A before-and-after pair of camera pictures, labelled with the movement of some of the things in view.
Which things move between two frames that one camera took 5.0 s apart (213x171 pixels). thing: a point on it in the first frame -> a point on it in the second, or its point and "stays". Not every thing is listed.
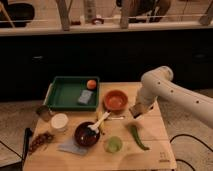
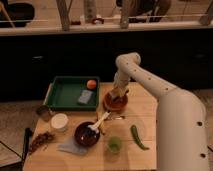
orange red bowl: [115, 100] stays
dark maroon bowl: [86, 136] stays
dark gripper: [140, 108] -> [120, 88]
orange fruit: [91, 84] stays
